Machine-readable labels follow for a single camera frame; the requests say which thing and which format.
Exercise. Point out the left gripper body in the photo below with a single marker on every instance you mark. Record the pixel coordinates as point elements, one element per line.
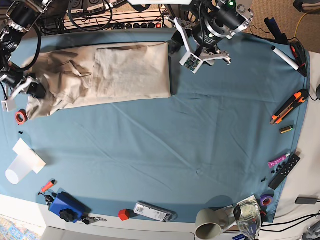
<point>207,36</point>

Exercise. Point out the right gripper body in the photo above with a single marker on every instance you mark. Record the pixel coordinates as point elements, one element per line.
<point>14,78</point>

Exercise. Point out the beige T-shirt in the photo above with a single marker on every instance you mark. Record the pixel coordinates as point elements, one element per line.
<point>100,74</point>

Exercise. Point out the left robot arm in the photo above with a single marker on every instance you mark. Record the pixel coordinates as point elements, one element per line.
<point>235,15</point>

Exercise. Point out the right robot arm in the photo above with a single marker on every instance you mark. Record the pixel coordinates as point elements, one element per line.
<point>20,18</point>

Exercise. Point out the black power strip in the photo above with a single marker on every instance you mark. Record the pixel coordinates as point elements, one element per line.
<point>143,25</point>

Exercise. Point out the red tape roll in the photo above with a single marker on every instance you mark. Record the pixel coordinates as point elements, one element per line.
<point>21,117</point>

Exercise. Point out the white paper note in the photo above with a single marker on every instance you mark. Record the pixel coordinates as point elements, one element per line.
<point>29,156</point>

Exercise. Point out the translucent plastic cup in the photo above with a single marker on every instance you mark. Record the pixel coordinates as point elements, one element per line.
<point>17,170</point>

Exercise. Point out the orange black pliers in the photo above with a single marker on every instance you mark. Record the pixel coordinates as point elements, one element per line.
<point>298,52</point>

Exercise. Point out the white marker pen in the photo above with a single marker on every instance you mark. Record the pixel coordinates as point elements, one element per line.
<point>285,57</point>

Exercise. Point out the red marker pen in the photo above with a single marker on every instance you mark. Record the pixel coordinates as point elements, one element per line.
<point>49,185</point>

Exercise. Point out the blue table cloth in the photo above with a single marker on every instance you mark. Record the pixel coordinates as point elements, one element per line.
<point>207,146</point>

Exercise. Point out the orange utility knife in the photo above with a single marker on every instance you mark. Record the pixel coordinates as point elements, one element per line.
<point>289,106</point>

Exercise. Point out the yellow green battery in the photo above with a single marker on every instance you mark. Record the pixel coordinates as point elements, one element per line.
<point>286,129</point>

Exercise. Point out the blue box with knob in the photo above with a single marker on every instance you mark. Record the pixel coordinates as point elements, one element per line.
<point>67,207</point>

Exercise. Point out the pink glue tube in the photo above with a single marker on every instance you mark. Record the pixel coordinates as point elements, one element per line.
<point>278,160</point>

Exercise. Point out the black remote control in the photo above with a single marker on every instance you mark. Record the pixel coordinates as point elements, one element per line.
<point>284,172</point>

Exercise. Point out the red cube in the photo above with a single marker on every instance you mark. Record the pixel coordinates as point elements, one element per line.
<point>124,214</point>

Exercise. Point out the clear plastic packaged item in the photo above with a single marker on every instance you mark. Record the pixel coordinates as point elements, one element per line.
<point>153,212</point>

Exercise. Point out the purple tape roll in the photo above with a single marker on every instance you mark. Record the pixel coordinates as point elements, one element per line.
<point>266,199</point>

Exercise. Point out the clear wine glass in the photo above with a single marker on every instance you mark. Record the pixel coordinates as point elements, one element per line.
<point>248,218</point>

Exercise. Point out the grey ceramic mug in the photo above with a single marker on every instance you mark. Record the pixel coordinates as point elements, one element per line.
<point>209,224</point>

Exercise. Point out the black power adapter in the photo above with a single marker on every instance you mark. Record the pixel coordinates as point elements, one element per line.
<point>302,200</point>

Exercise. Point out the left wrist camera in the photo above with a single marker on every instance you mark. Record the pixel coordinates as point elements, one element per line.
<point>9,104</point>

